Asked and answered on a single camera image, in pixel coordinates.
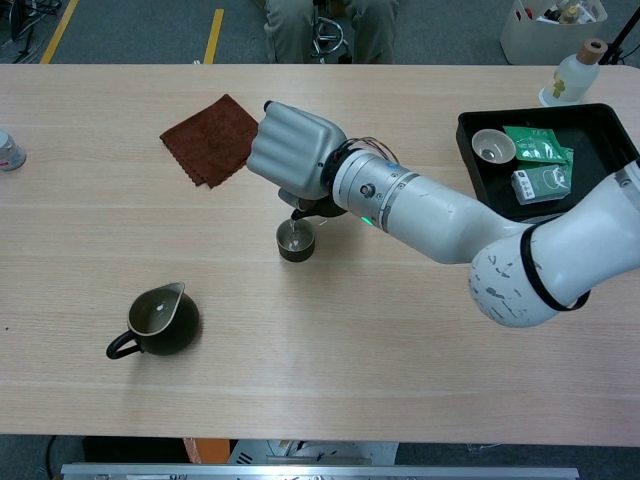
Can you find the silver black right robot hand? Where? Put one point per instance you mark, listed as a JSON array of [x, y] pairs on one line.
[[295, 150]]

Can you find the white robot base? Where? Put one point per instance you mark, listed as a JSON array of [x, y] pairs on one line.
[[310, 452]]

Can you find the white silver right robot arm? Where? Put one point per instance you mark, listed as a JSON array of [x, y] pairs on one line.
[[450, 220]]

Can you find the dark olive teacup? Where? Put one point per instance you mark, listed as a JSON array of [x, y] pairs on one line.
[[295, 247]]

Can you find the brown square cloth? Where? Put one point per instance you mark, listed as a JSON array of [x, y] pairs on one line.
[[210, 140]]

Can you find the chrome stool base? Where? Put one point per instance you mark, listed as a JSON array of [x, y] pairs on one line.
[[327, 37]]

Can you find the seated person in khaki trousers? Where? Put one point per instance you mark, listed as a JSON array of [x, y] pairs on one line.
[[285, 30]]

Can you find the small beige cup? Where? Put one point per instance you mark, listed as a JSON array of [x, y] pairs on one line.
[[492, 145]]

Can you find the white storage bin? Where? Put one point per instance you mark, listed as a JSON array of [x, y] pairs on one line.
[[530, 40]]

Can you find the silver metal can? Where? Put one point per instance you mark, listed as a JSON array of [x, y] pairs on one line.
[[9, 152]]

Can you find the white bottle with cork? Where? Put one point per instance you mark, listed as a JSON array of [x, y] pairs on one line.
[[575, 75]]

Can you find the black plastic tray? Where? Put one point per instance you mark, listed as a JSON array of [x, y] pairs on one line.
[[590, 130]]

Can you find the black floor stand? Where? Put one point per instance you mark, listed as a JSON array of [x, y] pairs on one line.
[[20, 30]]

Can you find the orange object under table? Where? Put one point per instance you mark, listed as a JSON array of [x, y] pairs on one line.
[[205, 450]]

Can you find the black tripod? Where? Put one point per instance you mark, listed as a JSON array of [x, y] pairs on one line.
[[622, 35]]

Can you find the aluminium rail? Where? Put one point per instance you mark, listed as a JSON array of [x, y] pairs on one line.
[[320, 472]]

